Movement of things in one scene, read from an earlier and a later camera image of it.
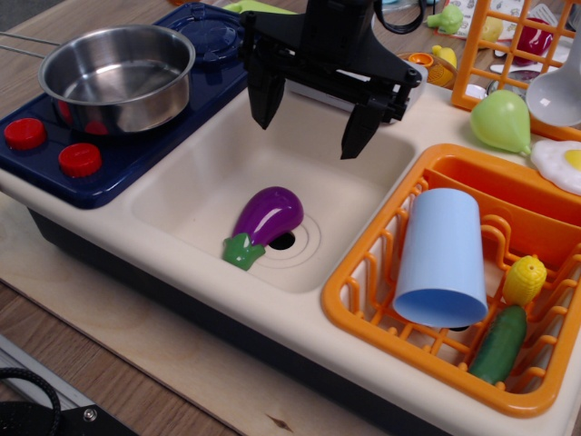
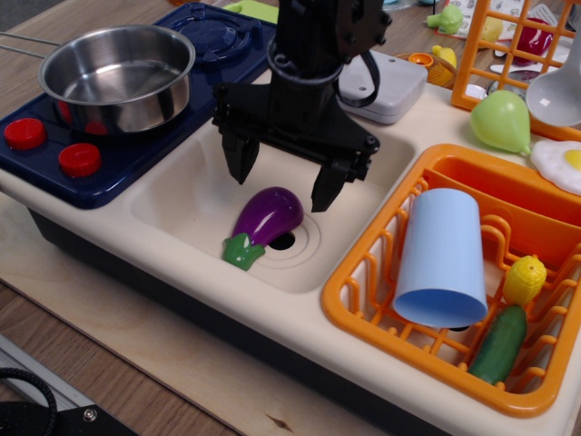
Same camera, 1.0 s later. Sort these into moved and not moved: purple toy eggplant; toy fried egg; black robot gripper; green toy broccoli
Moved: black robot gripper
Not moved: purple toy eggplant; toy fried egg; green toy broccoli
